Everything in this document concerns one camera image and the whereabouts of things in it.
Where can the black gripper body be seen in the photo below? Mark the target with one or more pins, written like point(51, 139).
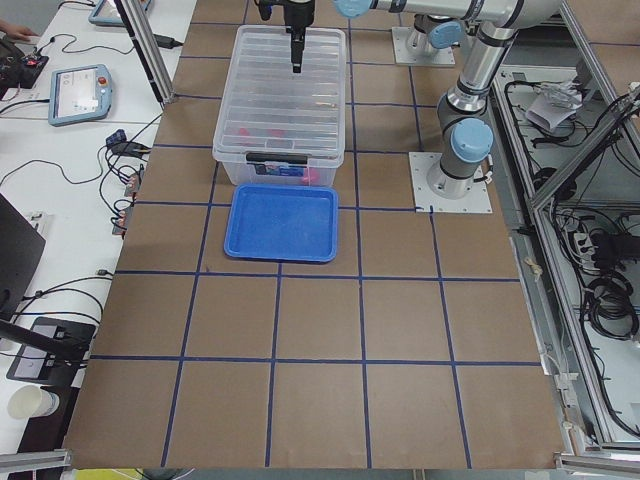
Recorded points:
point(298, 13)

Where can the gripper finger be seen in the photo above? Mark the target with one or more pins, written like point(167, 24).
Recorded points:
point(297, 49)

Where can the clear plastic box lid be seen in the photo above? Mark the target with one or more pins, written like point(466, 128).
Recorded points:
point(282, 90)

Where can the clear plastic storage box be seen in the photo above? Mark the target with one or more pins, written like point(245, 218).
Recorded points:
point(280, 170)

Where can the blue plastic tray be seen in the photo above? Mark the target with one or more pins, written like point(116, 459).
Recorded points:
point(283, 223)

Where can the black power adapter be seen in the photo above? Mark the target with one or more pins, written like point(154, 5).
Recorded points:
point(167, 42)

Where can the teach pendant tablet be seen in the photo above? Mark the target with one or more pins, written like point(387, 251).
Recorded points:
point(79, 94)
point(105, 14)

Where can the white paper cup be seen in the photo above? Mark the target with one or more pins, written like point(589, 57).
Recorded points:
point(32, 402)

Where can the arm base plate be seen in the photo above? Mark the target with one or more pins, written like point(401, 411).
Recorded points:
point(435, 192)
point(412, 48)

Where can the aluminium frame post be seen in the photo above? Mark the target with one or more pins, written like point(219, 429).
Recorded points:
point(140, 32)

